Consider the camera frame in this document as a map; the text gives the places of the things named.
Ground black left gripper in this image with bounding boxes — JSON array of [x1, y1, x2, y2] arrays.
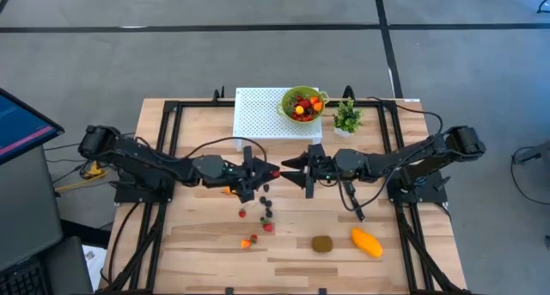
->
[[222, 145, 281, 204]]

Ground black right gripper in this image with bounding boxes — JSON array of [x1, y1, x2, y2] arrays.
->
[[279, 143, 341, 200]]

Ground green plastic colander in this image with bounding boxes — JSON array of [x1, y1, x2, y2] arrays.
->
[[277, 85, 331, 125]]

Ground brown kiwi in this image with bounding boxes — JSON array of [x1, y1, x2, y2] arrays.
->
[[310, 235, 334, 254]]

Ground orange mango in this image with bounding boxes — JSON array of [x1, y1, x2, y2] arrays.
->
[[351, 226, 384, 260]]

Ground white perforated metal shelf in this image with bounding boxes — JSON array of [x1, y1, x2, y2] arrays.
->
[[232, 87, 323, 153]]

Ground black kitchen knife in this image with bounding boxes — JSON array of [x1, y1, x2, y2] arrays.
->
[[345, 181, 367, 223]]

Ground small potted green plant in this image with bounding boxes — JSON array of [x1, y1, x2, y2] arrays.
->
[[333, 96, 363, 138]]

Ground white paper sheet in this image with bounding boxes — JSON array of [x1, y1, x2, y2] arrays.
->
[[82, 244, 107, 290]]

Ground grey stand foot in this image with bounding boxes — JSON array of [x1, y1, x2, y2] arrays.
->
[[513, 138, 550, 166]]

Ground blue-screen monitor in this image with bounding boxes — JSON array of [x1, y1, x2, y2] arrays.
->
[[0, 87, 65, 167]]

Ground black keyboard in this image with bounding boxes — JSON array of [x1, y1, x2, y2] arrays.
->
[[0, 258, 49, 295]]

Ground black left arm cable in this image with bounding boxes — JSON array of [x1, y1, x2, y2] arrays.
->
[[135, 135, 268, 163]]

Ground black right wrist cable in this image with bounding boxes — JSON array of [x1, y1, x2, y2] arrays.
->
[[334, 157, 403, 213]]

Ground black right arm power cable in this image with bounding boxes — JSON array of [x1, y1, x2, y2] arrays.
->
[[367, 95, 443, 135]]

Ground dark base power cable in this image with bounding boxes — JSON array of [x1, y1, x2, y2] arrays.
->
[[107, 202, 143, 287]]

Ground yellow cable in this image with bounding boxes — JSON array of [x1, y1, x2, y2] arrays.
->
[[54, 160, 108, 194]]

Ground black floor cable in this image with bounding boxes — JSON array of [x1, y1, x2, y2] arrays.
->
[[510, 144, 550, 206]]

